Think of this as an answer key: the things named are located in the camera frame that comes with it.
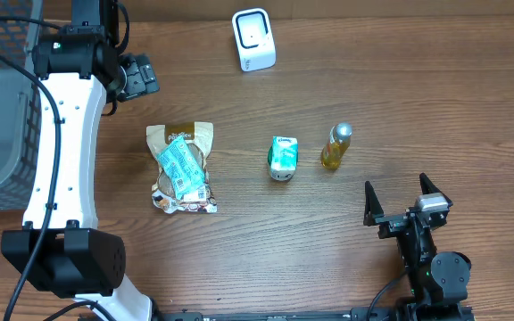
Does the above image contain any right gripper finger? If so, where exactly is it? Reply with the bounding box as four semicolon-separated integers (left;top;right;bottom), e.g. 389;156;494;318
419;172;453;207
363;181;385;226

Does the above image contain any yellow liquid bottle silver cap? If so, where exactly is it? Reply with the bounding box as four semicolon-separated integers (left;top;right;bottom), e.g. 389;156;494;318
320;122;353;169

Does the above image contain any teal tissue pack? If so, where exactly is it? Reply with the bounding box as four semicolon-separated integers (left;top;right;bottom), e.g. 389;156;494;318
267;136;298;181
155;136;205;200

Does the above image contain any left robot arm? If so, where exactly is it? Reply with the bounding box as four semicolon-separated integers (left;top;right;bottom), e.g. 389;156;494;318
1;1;161;320

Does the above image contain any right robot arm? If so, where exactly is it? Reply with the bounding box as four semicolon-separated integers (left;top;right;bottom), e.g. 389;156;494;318
358;173;475;320

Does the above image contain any white barcode scanner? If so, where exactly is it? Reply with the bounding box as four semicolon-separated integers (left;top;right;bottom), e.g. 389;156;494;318
231;8;277;72

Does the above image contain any grey plastic shopping basket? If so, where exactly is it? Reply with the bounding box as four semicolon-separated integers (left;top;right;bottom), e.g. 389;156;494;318
0;0;43;210

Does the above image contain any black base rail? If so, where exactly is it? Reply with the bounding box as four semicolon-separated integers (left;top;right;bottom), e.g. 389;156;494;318
78;307;477;321

